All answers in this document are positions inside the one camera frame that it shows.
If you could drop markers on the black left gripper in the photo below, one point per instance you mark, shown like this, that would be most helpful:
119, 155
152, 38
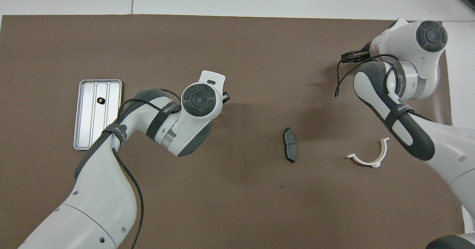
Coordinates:
226, 97

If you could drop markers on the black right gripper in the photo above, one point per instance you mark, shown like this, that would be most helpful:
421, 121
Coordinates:
349, 57

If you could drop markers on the small black bearing gear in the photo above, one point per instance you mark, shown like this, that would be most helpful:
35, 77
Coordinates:
100, 100

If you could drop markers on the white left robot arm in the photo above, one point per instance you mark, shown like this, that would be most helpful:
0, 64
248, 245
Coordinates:
96, 204

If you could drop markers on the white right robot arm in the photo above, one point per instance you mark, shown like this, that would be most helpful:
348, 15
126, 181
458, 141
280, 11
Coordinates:
419, 130

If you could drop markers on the silver metal tray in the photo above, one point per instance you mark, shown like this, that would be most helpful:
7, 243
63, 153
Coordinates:
87, 111

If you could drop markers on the brown table mat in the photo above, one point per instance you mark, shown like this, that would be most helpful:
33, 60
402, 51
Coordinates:
237, 56

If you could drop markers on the long dark brake pad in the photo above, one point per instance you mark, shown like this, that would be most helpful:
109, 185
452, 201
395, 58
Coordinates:
290, 145

